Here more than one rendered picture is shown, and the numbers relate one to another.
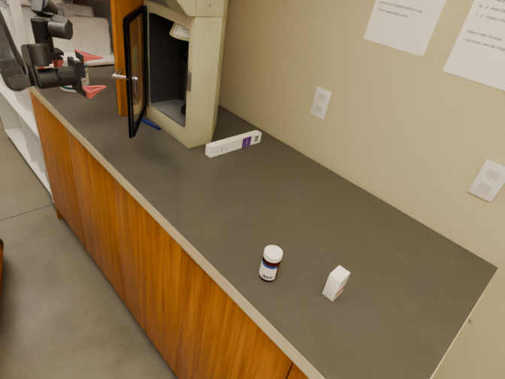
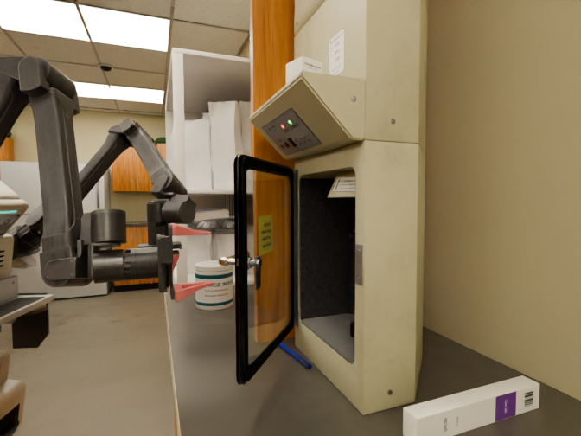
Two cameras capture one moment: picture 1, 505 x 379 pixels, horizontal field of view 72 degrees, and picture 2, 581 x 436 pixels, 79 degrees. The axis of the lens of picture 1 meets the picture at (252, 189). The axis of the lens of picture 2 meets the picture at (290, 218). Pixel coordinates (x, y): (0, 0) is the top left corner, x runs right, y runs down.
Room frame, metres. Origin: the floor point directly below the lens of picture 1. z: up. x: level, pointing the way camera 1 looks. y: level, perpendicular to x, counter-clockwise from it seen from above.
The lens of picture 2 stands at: (0.60, 0.10, 1.31)
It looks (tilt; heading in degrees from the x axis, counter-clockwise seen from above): 3 degrees down; 28
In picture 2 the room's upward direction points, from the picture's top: straight up
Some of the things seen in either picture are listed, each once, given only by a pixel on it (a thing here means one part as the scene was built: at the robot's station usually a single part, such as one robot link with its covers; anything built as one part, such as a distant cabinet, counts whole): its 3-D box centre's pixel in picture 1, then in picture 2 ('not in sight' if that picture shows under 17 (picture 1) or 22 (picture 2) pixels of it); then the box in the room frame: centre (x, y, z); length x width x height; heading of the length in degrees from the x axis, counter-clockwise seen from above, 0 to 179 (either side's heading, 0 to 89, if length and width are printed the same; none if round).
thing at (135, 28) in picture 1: (136, 71); (270, 258); (1.23, 0.49, 1.19); 0.30 x 0.01 x 0.40; 11
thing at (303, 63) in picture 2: not in sight; (303, 79); (1.22, 0.40, 1.54); 0.05 x 0.05 x 0.06; 66
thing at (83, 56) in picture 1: (88, 62); (187, 241); (1.10, 0.60, 1.23); 0.09 x 0.07 x 0.07; 140
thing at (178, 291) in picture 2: (91, 83); (188, 278); (1.10, 0.59, 1.16); 0.09 x 0.07 x 0.07; 140
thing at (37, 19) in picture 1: (43, 27); (160, 212); (1.24, 0.82, 1.28); 0.07 x 0.06 x 0.07; 91
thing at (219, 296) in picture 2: (73, 72); (213, 284); (1.57, 0.93, 1.02); 0.13 x 0.13 x 0.15
